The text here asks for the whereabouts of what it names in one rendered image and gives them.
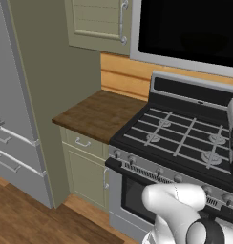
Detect olive wall cupboard door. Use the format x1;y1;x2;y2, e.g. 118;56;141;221
64;0;133;57

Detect black oven door handle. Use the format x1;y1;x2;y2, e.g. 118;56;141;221
104;156;233;224

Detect grey oven door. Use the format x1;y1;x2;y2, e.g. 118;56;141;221
108;166;159;244

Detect grey fridge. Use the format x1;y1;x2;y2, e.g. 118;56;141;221
0;0;55;210

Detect grey base cupboard handle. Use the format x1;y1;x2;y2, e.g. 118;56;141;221
102;167;110;191

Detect olive base cabinet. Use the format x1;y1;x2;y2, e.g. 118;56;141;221
58;125;111;214

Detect olive base cupboard door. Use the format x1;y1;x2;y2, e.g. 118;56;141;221
62;143;110;213

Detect grey drawer handle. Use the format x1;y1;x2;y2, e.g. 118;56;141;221
74;136;92;149

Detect grey and black stove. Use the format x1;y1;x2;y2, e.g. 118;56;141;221
104;70;233;244

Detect grey and black range hood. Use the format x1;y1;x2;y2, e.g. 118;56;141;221
130;0;233;80

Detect grey wall cupboard handle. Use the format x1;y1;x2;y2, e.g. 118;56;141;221
117;0;130;46

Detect olive drawer front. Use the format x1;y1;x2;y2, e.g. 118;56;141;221
64;128;107;160

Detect olive tall side panel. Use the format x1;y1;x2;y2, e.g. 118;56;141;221
7;0;102;209

